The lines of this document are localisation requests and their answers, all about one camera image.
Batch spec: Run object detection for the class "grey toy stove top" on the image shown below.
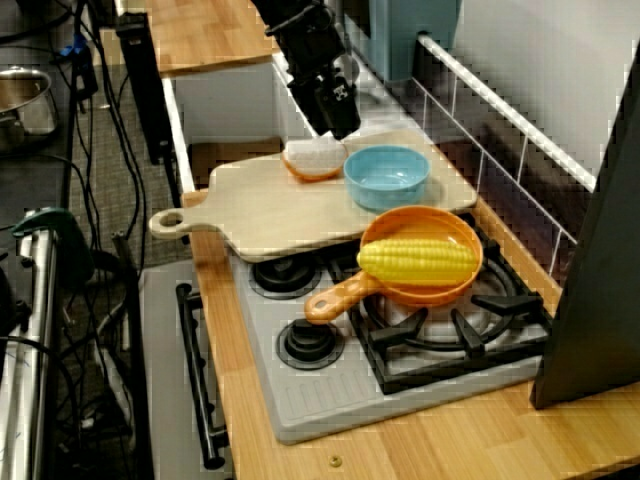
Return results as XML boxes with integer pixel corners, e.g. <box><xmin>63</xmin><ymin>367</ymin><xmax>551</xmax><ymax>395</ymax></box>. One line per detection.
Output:
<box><xmin>227</xmin><ymin>209</ymin><xmax>556</xmax><ymax>446</ymax></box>

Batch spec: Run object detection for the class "black oven door handle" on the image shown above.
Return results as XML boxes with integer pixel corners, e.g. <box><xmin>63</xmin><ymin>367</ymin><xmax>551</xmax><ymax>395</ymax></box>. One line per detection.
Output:
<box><xmin>174</xmin><ymin>282</ymin><xmax>226</xmax><ymax>471</ymax></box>

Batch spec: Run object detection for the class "wooden countertop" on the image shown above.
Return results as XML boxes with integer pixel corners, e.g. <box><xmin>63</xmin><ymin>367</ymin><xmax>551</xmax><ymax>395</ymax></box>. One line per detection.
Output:
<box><xmin>182</xmin><ymin>124</ymin><xmax>640</xmax><ymax>480</ymax></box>

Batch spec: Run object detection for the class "dark tile backsplash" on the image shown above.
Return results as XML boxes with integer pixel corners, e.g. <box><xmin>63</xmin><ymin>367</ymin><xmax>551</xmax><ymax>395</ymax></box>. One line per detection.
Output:
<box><xmin>412</xmin><ymin>32</ymin><xmax>599</xmax><ymax>296</ymax></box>

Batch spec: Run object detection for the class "white toy bread slice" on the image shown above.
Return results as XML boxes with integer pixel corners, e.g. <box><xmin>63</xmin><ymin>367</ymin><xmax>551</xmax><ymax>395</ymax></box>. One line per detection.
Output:
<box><xmin>282</xmin><ymin>138</ymin><xmax>349</xmax><ymax>182</ymax></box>

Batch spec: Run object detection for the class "aluminium frame profile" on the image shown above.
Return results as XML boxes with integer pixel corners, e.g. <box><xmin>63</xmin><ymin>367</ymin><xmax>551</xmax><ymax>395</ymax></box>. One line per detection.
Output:
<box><xmin>0</xmin><ymin>219</ymin><xmax>59</xmax><ymax>480</ymax></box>

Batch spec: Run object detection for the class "orange toy frying pan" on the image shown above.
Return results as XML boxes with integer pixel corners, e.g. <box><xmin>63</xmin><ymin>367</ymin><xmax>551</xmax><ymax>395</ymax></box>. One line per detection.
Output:
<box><xmin>303</xmin><ymin>205</ymin><xmax>485</xmax><ymax>326</ymax></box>

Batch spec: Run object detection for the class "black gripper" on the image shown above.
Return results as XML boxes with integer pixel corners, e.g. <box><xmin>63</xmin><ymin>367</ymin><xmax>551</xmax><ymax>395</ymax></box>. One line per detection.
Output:
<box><xmin>271</xmin><ymin>8</ymin><xmax>363</xmax><ymax>142</ymax></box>

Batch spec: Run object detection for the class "light blue plastic bowl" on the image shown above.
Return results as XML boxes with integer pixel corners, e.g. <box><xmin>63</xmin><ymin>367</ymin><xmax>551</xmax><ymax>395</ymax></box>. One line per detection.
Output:
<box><xmin>343</xmin><ymin>144</ymin><xmax>431</xmax><ymax>211</ymax></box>

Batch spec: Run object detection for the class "steel pot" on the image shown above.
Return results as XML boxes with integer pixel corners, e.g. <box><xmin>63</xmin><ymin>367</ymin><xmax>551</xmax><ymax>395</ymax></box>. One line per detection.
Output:
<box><xmin>0</xmin><ymin>67</ymin><xmax>59</xmax><ymax>156</ymax></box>

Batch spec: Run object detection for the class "black cable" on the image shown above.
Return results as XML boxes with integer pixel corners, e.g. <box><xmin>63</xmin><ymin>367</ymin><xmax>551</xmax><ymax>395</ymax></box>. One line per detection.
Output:
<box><xmin>0</xmin><ymin>152</ymin><xmax>101</xmax><ymax>246</ymax></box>

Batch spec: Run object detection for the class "black upright bar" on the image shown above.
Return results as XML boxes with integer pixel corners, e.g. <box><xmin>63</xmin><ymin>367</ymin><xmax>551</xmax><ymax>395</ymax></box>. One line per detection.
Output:
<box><xmin>115</xmin><ymin>12</ymin><xmax>174</xmax><ymax>166</ymax></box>

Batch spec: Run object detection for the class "green clamp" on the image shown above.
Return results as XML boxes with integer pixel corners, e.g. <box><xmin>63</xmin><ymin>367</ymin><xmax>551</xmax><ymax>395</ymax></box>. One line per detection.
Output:
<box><xmin>12</xmin><ymin>208</ymin><xmax>96</xmax><ymax>296</ymax></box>

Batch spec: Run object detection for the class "white toy kitchen cabinet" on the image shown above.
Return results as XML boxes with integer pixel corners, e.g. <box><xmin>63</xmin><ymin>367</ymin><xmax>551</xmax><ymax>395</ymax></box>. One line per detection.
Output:
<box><xmin>139</xmin><ymin>259</ymin><xmax>236</xmax><ymax>480</ymax></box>

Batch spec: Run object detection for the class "black upright shelf post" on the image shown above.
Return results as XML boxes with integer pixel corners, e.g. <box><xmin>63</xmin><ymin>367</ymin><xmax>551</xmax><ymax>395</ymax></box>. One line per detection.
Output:
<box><xmin>529</xmin><ymin>64</ymin><xmax>640</xmax><ymax>411</ymax></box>

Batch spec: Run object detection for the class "white toy sink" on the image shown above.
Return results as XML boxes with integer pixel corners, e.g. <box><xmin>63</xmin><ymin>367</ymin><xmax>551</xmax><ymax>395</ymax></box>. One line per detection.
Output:
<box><xmin>162</xmin><ymin>49</ymin><xmax>416</xmax><ymax>194</ymax></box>

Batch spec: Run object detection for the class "black stove knob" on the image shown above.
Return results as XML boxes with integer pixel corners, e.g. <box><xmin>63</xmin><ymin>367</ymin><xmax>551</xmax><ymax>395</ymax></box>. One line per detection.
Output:
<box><xmin>249</xmin><ymin>255</ymin><xmax>321</xmax><ymax>301</ymax></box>
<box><xmin>277</xmin><ymin>319</ymin><xmax>346</xmax><ymax>371</ymax></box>

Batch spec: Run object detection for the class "wooden cutting board with handle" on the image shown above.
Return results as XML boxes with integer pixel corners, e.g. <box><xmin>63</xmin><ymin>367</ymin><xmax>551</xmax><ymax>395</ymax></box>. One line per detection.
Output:
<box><xmin>148</xmin><ymin>130</ymin><xmax>479</xmax><ymax>265</ymax></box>

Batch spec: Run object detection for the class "yellow toy corn cob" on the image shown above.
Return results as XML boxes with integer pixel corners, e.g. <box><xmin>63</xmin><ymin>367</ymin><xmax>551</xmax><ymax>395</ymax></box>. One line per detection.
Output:
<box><xmin>356</xmin><ymin>237</ymin><xmax>479</xmax><ymax>287</ymax></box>

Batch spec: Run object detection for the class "wooden table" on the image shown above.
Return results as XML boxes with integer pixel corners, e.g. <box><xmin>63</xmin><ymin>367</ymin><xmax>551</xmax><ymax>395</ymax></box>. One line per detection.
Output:
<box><xmin>147</xmin><ymin>0</ymin><xmax>281</xmax><ymax>76</ymax></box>

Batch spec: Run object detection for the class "black burner grate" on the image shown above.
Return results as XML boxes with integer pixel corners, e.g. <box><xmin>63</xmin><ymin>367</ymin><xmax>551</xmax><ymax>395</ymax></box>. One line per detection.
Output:
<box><xmin>344</xmin><ymin>214</ymin><xmax>556</xmax><ymax>396</ymax></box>

